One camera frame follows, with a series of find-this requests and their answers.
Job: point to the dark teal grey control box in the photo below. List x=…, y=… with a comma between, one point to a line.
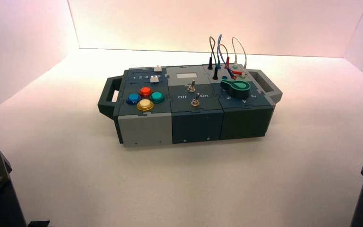
x=197, y=125

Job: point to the green push button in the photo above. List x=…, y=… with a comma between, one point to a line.
x=157, y=96

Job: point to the yellow push button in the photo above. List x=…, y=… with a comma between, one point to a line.
x=145, y=104

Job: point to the white display window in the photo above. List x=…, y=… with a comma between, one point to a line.
x=186, y=75

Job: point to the red push button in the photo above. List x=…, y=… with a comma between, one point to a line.
x=145, y=91

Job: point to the white slider knob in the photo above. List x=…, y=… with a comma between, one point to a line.
x=158, y=69
x=154, y=79

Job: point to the blue push button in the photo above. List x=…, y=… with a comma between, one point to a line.
x=133, y=98

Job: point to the green teardrop rotary knob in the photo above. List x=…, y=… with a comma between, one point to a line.
x=239, y=91

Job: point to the metal toggle switch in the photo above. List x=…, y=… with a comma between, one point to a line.
x=195, y=101
x=191, y=87

